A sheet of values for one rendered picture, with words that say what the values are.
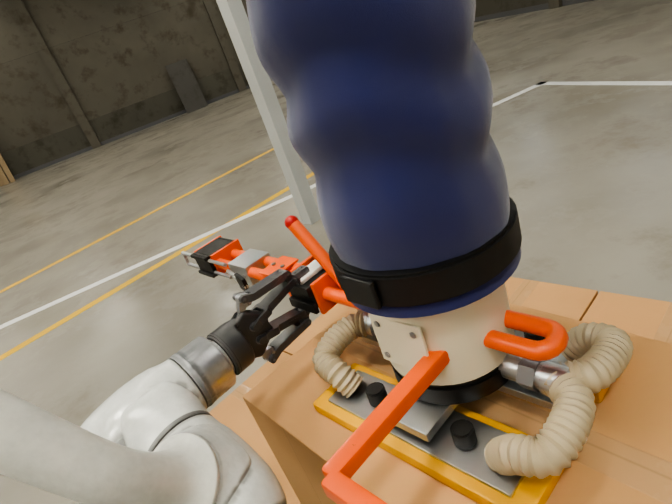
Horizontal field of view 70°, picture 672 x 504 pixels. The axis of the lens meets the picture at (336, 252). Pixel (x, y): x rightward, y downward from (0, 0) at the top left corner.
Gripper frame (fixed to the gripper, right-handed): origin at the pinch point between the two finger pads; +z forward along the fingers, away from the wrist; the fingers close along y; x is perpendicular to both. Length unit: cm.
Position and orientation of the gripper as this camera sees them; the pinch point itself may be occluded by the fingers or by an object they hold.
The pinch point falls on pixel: (313, 281)
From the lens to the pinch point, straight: 82.0
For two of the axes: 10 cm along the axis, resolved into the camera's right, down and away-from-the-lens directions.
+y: 3.1, 8.5, 4.3
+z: 6.6, -5.2, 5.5
